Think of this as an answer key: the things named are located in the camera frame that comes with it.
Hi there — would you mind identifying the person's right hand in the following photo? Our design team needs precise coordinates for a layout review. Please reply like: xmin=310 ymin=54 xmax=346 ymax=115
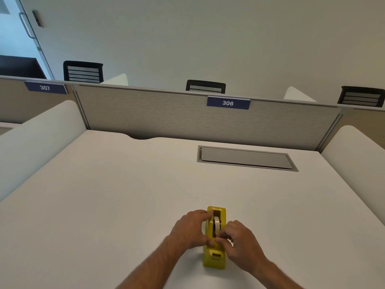
xmin=215 ymin=220 xmax=267 ymax=274

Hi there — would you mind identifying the person's left hand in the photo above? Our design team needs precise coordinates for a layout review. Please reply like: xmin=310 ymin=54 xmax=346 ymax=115
xmin=166 ymin=209 xmax=216 ymax=253

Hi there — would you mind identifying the yellow tape dispenser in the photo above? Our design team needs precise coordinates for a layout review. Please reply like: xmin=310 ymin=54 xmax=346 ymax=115
xmin=202 ymin=206 xmax=227 ymax=270

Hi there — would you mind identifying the person's right forearm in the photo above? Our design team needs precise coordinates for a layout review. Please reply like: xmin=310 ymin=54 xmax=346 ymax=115
xmin=251 ymin=259 xmax=305 ymax=289

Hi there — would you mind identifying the person's left forearm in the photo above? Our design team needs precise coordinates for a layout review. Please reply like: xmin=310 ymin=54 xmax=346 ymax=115
xmin=115 ymin=237 xmax=185 ymax=289

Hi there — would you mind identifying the wide grey partition panel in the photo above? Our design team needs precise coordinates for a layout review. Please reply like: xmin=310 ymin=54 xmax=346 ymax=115
xmin=73 ymin=84 xmax=343 ymax=152

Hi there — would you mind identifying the blue number sign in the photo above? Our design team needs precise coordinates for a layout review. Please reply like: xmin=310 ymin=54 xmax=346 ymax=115
xmin=206 ymin=96 xmax=251 ymax=110
xmin=24 ymin=81 xmax=68 ymax=95

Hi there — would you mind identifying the large white desk divider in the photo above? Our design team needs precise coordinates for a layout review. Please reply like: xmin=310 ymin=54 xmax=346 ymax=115
xmin=321 ymin=126 xmax=385 ymax=226
xmin=0 ymin=100 xmax=88 ymax=203

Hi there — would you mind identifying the black mesh office chair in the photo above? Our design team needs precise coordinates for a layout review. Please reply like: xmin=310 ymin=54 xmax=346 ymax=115
xmin=63 ymin=61 xmax=104 ymax=84
xmin=337 ymin=86 xmax=385 ymax=108
xmin=185 ymin=80 xmax=226 ymax=94

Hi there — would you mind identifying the small white desk divider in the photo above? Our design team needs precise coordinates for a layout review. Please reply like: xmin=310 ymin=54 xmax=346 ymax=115
xmin=284 ymin=86 xmax=317 ymax=102
xmin=101 ymin=73 xmax=129 ymax=86

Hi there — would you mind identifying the beige partition panel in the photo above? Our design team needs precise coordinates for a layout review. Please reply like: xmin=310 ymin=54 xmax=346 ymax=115
xmin=0 ymin=76 xmax=88 ymax=130
xmin=318 ymin=106 xmax=385 ymax=151

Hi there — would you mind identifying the dark cabinet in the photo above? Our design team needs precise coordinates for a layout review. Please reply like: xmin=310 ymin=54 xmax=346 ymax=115
xmin=0 ymin=55 xmax=48 ymax=79

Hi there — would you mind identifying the glass door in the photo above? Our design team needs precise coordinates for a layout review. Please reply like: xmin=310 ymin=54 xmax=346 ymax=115
xmin=0 ymin=0 xmax=55 ymax=80

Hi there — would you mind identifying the grey desk cable cover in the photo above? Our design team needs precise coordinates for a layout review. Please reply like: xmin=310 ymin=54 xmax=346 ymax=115
xmin=197 ymin=145 xmax=299 ymax=172

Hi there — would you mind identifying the metal door handle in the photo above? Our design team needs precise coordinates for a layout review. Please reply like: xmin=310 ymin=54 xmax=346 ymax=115
xmin=19 ymin=12 xmax=37 ymax=39

